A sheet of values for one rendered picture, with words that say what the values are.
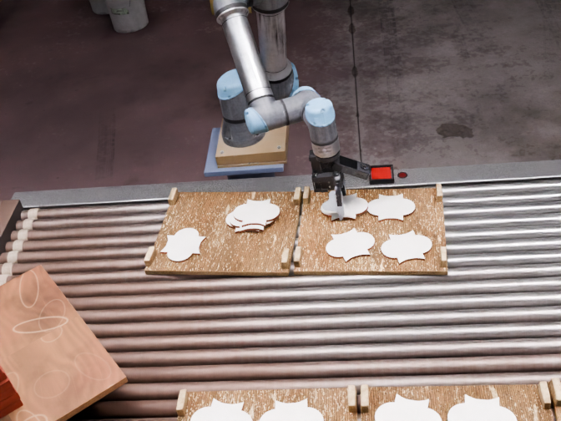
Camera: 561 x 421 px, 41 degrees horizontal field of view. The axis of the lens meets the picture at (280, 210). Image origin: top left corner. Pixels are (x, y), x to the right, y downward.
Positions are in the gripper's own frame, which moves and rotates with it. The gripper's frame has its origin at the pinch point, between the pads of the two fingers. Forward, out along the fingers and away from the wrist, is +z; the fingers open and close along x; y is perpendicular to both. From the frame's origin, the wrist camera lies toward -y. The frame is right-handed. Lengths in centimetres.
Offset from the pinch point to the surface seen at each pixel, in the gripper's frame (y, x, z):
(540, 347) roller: -48, 49, 8
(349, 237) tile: -2.1, 13.2, 0.7
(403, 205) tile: -17.1, -0.7, 1.7
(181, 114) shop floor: 120, -202, 84
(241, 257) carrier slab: 27.7, 20.2, -0.6
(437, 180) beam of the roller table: -27.0, -15.9, 5.2
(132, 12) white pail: 176, -313, 65
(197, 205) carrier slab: 45.1, -2.7, -2.1
